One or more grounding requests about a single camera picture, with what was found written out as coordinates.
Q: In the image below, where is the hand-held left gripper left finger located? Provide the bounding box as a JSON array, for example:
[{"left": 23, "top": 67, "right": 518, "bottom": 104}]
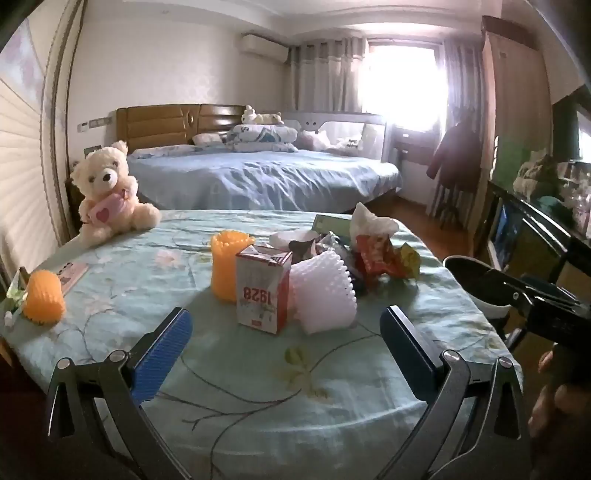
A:
[{"left": 44, "top": 307, "right": 195, "bottom": 480}]

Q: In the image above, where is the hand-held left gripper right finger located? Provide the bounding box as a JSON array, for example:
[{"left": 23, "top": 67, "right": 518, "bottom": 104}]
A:
[{"left": 379, "top": 305, "right": 532, "bottom": 480}]

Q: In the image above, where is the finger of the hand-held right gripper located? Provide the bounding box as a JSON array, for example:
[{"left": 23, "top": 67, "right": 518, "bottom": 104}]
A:
[
  {"left": 522, "top": 273, "right": 583, "bottom": 308},
  {"left": 480, "top": 269, "right": 539, "bottom": 308}
]

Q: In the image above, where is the black grey trash bin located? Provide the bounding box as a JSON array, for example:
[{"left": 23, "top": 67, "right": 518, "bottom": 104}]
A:
[{"left": 442, "top": 255, "right": 520, "bottom": 324}]

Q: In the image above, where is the red snack wrapper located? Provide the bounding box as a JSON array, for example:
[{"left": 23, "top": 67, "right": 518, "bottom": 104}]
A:
[{"left": 353, "top": 233, "right": 402, "bottom": 282}]

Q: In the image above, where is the white pink tissue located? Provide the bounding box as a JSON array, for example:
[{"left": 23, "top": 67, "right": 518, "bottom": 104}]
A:
[{"left": 349, "top": 202, "right": 400, "bottom": 241}]

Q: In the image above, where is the green box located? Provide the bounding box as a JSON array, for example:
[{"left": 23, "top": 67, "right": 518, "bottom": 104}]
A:
[{"left": 311, "top": 213, "right": 356, "bottom": 241}]

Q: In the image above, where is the person's right hand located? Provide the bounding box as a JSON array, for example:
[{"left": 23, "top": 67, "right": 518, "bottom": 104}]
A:
[{"left": 529, "top": 348, "right": 591, "bottom": 439}]

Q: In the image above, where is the black low cabinet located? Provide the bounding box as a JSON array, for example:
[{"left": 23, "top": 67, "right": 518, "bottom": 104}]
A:
[{"left": 485, "top": 180, "right": 591, "bottom": 287}]

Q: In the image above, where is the yellow green wrapper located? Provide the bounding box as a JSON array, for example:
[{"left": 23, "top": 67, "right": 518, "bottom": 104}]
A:
[{"left": 399, "top": 242, "right": 422, "bottom": 280}]

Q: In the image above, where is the white foam net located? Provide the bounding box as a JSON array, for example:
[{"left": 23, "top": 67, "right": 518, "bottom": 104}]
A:
[{"left": 288, "top": 249, "right": 358, "bottom": 335}]

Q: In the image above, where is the green floral tablecloth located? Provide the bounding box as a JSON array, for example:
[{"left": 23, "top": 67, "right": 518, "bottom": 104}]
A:
[{"left": 0, "top": 209, "right": 525, "bottom": 480}]

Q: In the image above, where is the upright orange foam net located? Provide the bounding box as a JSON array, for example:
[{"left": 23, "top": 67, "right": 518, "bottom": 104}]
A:
[{"left": 210, "top": 231, "right": 256, "bottom": 304}]

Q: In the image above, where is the white red carton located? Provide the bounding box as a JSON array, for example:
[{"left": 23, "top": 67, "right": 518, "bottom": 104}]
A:
[{"left": 235, "top": 244, "right": 293, "bottom": 334}]

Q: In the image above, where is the grey green cloth bundle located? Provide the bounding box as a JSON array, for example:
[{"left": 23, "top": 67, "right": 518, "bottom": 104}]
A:
[{"left": 513, "top": 156, "right": 561, "bottom": 195}]

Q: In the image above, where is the pink flat card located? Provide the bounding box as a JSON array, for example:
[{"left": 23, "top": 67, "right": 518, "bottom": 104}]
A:
[{"left": 55, "top": 263, "right": 88, "bottom": 294}]

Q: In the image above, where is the crinkled silver blue wrapper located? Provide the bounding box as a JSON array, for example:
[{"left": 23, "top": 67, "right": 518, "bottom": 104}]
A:
[{"left": 318, "top": 233, "right": 343, "bottom": 256}]

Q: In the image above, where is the dark hanging jacket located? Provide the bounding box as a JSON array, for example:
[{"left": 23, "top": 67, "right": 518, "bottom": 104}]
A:
[{"left": 426, "top": 115, "right": 483, "bottom": 190}]

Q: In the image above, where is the green white wrapper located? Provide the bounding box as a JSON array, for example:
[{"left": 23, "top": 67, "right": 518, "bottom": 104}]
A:
[{"left": 4, "top": 268, "right": 31, "bottom": 319}]

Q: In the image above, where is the tall wooden wardrobe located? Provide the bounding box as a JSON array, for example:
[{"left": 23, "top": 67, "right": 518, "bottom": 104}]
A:
[{"left": 480, "top": 16, "right": 555, "bottom": 259}]

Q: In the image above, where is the cream teddy bear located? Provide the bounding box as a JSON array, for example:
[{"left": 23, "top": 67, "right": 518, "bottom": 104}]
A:
[{"left": 70, "top": 140, "right": 162, "bottom": 243}]

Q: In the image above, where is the bed with blue sheet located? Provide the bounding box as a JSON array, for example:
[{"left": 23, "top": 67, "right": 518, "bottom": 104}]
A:
[{"left": 126, "top": 144, "right": 402, "bottom": 213}]

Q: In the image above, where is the grey curtain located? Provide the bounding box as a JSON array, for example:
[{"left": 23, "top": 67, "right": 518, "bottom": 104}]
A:
[
  {"left": 288, "top": 39, "right": 365, "bottom": 114},
  {"left": 441, "top": 39, "right": 485, "bottom": 217}
]

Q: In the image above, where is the white sliding wardrobe door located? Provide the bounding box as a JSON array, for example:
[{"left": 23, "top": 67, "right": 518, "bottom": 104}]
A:
[{"left": 0, "top": 0, "right": 88, "bottom": 278}]

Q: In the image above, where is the white baby crib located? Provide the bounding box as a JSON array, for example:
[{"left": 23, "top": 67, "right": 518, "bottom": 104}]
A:
[{"left": 281, "top": 111, "right": 389, "bottom": 162}]

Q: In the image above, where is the brown wooden headboard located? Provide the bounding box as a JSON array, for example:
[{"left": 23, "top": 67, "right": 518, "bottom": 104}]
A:
[{"left": 115, "top": 104, "right": 252, "bottom": 155}]

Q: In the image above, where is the bright window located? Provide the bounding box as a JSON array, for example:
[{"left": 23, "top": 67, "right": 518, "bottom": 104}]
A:
[{"left": 365, "top": 41, "right": 446, "bottom": 134}]

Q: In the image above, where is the blue patterned folded quilt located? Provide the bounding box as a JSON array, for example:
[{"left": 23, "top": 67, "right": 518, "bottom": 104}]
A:
[{"left": 226, "top": 124, "right": 300, "bottom": 153}]

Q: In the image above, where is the white air conditioner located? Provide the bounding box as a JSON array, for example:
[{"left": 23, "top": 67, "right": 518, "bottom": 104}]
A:
[{"left": 239, "top": 33, "right": 289, "bottom": 63}]

